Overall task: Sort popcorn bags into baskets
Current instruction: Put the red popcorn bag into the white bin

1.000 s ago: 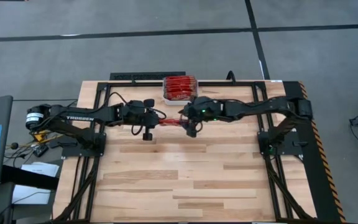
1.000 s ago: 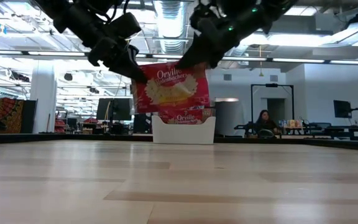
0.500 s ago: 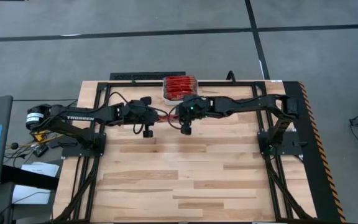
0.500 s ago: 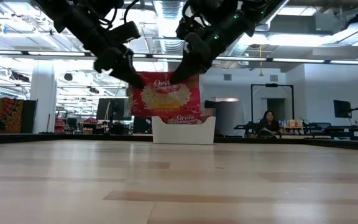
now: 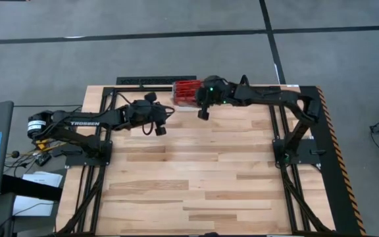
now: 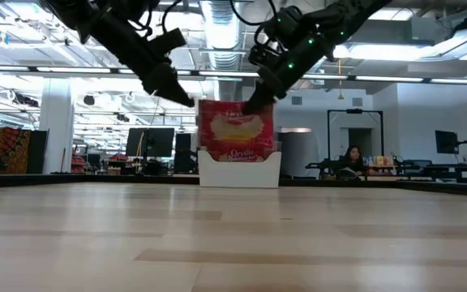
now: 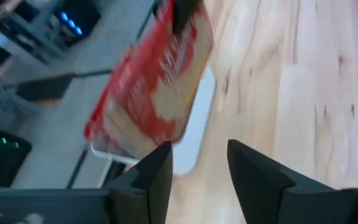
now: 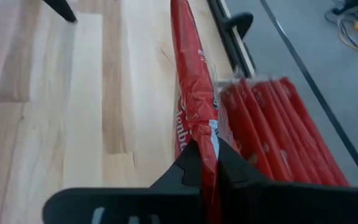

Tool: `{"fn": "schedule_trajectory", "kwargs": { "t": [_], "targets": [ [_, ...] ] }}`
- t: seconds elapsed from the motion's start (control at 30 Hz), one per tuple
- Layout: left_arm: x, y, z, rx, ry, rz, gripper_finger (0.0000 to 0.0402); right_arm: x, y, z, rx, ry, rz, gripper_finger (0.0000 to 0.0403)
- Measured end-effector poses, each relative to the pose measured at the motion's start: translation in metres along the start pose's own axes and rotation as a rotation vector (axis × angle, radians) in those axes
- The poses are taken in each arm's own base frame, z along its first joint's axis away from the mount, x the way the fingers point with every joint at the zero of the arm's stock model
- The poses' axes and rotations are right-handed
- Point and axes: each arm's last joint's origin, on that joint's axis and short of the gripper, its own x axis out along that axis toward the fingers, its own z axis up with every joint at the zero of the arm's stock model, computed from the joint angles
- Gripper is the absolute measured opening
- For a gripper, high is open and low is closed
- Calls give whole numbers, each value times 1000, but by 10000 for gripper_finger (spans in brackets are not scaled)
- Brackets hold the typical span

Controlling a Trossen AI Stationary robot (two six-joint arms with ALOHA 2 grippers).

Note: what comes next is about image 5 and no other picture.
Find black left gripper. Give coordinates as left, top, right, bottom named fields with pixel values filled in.
left=130, top=92, right=176, bottom=137

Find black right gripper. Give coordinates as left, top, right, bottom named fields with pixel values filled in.
left=197, top=74, right=236, bottom=120

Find white plastic basket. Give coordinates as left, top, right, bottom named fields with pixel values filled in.
left=170, top=80, right=207, bottom=112

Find black perforated bar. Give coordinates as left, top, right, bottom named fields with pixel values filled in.
left=116, top=75, right=197, bottom=86

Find small black device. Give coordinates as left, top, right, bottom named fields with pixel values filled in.
left=34, top=153, right=52, bottom=167

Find white paper sheet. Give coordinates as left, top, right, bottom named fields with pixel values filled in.
left=21, top=171, right=64, bottom=188
left=13, top=195, right=61, bottom=217

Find black panel with hazard stripes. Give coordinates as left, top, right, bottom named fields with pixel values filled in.
left=299, top=86, right=368, bottom=236

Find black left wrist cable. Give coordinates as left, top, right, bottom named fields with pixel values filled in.
left=141, top=118, right=157, bottom=136

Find black aluminium table frame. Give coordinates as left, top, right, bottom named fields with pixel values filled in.
left=56, top=84, right=334, bottom=236

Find yellow cable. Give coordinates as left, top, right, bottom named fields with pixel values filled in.
left=35, top=140, right=67, bottom=154

